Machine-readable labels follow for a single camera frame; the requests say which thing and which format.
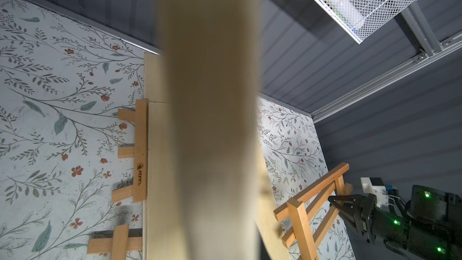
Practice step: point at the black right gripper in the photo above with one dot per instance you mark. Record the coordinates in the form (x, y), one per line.
(372, 222)

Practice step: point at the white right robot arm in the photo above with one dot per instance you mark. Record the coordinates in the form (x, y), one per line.
(429, 225)

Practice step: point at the large plywood board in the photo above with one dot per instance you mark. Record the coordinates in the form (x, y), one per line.
(211, 52)

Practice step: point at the small wooden easel frame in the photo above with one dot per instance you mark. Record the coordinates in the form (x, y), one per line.
(303, 207)

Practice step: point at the white tube in basket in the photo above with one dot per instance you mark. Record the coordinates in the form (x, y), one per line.
(348, 13)

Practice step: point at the wooden easel under boards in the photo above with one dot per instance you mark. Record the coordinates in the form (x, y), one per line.
(138, 191)

